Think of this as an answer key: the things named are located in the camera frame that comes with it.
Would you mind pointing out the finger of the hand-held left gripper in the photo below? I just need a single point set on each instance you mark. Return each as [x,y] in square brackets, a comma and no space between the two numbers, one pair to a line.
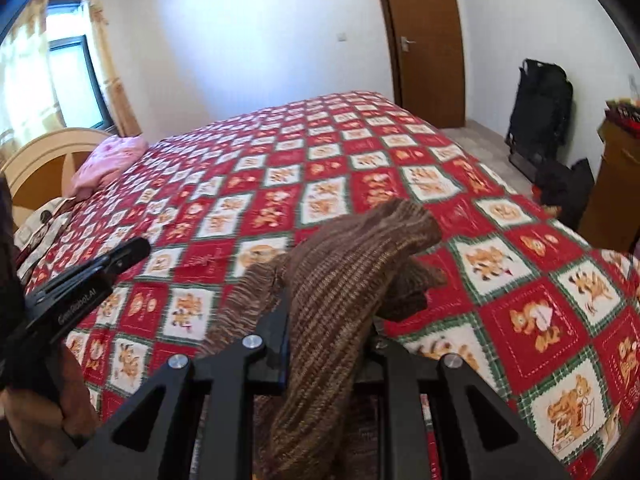
[130,255]

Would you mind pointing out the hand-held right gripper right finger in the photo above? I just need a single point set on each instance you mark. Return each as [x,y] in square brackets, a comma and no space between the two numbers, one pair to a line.
[395,360]

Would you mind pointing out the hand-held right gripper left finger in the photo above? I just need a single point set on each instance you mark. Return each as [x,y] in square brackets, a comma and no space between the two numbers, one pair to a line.
[285,360]

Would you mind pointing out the brown knitted sweater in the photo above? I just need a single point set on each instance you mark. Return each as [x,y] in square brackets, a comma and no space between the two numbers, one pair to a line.
[340,285]

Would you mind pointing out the person's left hand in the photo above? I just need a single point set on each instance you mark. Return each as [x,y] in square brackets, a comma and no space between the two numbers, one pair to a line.
[75,400]

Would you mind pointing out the white patterned pillow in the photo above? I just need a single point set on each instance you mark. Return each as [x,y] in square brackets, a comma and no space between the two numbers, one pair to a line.
[40,230]

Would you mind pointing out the pink pillow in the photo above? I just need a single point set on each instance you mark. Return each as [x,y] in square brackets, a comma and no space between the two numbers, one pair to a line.
[110,157]

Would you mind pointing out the cream wooden headboard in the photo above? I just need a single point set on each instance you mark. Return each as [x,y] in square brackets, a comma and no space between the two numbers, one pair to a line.
[40,155]

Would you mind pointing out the dark framed window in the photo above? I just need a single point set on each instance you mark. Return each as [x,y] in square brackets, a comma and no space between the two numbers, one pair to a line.
[75,85]

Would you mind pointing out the yellow patterned curtain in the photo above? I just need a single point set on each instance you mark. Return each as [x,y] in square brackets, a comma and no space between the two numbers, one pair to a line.
[112,70]
[25,85]

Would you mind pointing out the red printed bear blanket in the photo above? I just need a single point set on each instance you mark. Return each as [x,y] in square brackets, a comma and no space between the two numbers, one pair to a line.
[350,170]

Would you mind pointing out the small black bag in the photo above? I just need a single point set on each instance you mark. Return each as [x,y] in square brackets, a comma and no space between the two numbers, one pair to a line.
[565,185]

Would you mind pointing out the wooden cabinet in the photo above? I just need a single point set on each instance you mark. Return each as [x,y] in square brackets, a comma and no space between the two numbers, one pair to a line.
[620,185]

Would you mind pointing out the tall black bag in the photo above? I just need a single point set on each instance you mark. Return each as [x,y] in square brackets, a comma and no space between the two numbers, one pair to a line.
[540,105]

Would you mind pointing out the brown wooden door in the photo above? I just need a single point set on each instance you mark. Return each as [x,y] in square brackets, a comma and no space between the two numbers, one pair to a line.
[425,35]

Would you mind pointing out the red and dark box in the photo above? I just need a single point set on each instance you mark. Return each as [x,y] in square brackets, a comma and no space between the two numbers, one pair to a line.
[625,115]

